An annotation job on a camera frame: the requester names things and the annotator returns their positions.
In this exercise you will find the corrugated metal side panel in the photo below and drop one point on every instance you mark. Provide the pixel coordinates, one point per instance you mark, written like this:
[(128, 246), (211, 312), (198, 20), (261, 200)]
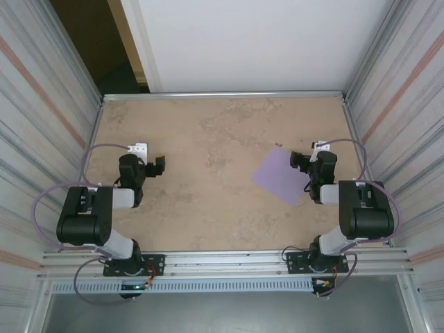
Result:
[(34, 104), (409, 104)]

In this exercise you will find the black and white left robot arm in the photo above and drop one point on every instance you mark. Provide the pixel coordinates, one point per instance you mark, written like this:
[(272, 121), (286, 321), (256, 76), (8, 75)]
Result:
[(83, 225)]

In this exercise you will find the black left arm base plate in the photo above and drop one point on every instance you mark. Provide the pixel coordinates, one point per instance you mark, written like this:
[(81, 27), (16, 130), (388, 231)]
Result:
[(154, 265)]

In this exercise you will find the aluminium mounting rail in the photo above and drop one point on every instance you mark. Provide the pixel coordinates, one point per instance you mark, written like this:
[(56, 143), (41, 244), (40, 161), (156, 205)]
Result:
[(225, 267)]

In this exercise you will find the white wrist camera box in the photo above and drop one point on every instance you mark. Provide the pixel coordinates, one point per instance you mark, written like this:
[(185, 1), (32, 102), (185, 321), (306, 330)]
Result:
[(140, 149), (317, 151)]

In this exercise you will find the purple paper sheet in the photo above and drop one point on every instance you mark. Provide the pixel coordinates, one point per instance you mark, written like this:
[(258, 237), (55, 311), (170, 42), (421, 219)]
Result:
[(277, 177)]

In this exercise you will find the aluminium table side rail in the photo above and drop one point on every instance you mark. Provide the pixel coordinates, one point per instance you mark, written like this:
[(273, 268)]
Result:
[(91, 156), (360, 156)]

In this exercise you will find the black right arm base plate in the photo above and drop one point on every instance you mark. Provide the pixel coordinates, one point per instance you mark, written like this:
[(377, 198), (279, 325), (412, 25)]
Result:
[(298, 263)]

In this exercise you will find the aluminium table end rail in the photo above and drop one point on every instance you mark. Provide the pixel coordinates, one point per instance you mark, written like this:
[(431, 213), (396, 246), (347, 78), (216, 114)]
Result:
[(225, 96)]

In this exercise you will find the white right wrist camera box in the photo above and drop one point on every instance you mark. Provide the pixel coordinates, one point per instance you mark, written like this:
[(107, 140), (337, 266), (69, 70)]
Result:
[(317, 151)]

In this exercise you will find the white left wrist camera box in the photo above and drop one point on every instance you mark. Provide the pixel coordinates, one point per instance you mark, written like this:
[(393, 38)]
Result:
[(140, 149)]

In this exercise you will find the white door frame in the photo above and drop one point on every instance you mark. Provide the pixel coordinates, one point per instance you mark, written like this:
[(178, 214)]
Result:
[(138, 41)]

